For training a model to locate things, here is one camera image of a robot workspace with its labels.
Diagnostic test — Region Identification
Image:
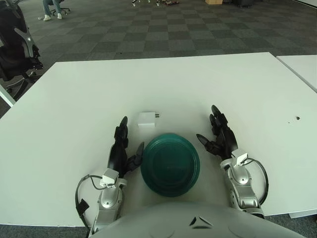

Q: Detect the green plate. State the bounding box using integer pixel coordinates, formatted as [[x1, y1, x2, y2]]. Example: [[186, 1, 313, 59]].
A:
[[140, 133, 201, 198]]

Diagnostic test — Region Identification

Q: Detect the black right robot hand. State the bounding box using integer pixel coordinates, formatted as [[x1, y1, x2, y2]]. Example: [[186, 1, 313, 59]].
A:
[[196, 105, 240, 161]]

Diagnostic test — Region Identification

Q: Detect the seated person in jeans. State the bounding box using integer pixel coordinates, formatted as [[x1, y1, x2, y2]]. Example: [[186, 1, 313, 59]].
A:
[[42, 0, 62, 21]]

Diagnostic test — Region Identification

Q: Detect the black swivel chair base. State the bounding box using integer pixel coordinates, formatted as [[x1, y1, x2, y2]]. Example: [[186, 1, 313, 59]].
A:
[[51, 0, 71, 15]]

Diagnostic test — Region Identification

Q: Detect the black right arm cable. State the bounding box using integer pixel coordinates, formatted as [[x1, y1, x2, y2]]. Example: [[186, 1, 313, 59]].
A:
[[247, 158, 269, 206]]

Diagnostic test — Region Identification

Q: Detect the black office chair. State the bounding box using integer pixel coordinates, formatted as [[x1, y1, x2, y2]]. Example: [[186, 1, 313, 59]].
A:
[[0, 0, 45, 94]]

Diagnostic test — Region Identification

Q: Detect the grey robot torso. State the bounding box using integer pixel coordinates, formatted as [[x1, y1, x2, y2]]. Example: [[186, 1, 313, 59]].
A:
[[91, 200, 317, 238]]

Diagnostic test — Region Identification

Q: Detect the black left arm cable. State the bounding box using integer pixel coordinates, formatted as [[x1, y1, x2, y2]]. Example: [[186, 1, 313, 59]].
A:
[[75, 175, 105, 229]]

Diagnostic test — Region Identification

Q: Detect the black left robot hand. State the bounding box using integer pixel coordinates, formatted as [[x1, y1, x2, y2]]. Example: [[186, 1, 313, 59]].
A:
[[107, 116, 145, 179]]

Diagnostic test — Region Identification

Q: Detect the white charger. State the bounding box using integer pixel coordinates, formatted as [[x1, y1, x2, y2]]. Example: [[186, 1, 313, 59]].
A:
[[137, 112, 161, 128]]

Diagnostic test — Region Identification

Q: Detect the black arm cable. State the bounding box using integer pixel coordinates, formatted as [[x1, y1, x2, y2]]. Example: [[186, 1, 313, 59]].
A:
[[247, 158, 269, 206], [75, 175, 105, 229]]

